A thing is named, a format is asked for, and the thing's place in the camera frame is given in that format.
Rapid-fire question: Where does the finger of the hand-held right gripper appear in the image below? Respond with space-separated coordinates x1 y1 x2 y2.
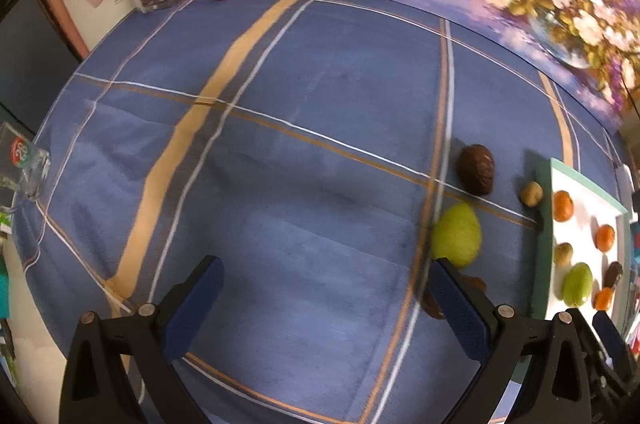
592 311 633 373
575 308 630 403

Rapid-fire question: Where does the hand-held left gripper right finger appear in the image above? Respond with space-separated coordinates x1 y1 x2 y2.
428 257 593 424

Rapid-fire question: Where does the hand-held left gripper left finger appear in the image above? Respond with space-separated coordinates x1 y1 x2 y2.
59 255 225 424

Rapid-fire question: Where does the dark brown wrinkled date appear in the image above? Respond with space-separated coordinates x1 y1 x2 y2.
603 261 624 289
457 144 496 196
422 276 487 320

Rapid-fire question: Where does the white tray with green edge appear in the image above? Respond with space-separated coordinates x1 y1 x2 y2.
531 158 630 355

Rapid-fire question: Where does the large orange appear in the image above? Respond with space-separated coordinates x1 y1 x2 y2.
553 190 575 221

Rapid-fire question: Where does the white power strip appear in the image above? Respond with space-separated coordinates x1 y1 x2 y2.
615 165 635 195

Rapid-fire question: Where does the blue plaid tablecloth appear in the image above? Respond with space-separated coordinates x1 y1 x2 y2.
10 0 632 424

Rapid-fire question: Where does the colourful printed packaging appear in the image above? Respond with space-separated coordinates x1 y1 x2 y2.
0 209 22 380

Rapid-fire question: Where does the clear glass mug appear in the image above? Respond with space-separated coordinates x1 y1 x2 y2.
0 122 52 211

